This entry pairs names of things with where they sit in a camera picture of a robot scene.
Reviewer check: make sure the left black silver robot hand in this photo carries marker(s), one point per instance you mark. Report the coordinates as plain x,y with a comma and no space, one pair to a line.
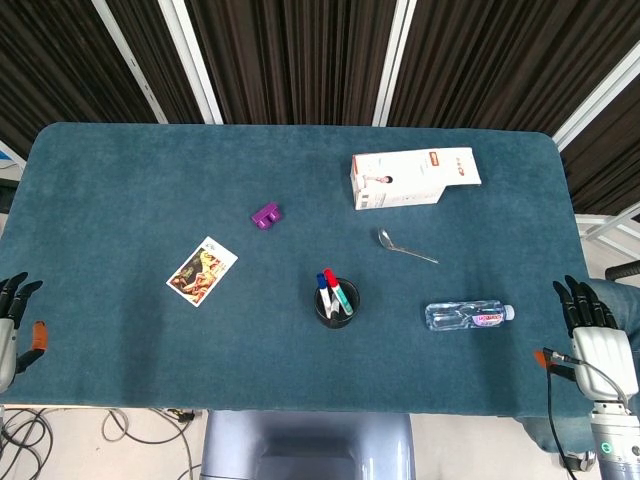
6,345

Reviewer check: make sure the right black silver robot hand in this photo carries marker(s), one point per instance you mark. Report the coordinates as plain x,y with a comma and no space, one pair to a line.
602,360

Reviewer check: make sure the red marker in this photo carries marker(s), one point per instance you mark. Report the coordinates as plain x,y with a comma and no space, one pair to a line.
330,278

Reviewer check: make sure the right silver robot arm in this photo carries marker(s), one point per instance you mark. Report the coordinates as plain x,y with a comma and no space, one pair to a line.
617,440

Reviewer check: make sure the green marker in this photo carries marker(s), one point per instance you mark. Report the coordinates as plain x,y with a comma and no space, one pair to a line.
344,302

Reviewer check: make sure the black mesh pen holder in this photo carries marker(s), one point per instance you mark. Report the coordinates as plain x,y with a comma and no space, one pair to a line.
321,317

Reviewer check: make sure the blue marker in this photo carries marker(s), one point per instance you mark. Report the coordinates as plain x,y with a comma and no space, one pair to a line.
323,286

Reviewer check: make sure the blue denim fabric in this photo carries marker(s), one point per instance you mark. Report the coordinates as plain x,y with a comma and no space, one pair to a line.
617,300

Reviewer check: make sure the black curved bar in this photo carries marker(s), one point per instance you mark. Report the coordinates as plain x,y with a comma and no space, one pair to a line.
622,270

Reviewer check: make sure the clear plastic water bottle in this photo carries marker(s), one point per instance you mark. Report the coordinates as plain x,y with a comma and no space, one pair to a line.
460,316

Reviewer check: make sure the illustrated picture card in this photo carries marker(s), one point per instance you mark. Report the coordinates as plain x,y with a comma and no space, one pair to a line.
201,271

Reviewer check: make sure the metal spoon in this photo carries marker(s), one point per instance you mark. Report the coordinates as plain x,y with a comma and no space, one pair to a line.
386,239

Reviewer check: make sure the white pillar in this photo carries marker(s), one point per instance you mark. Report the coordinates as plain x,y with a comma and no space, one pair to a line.
597,95
392,65
192,60
131,60

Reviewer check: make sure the white cardboard box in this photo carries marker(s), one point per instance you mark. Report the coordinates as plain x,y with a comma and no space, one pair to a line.
400,175

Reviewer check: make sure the purple toy building brick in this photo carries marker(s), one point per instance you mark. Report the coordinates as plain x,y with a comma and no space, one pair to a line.
266,216

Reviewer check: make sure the blue grey robot torso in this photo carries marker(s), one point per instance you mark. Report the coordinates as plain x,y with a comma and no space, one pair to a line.
307,445

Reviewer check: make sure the teal blue tablecloth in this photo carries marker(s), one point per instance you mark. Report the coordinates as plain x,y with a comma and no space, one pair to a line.
280,200

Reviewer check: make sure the dark brown pleated curtain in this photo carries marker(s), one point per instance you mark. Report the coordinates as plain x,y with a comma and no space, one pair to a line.
300,55

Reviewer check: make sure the white metal frame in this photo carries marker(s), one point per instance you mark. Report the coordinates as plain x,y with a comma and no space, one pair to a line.
607,227

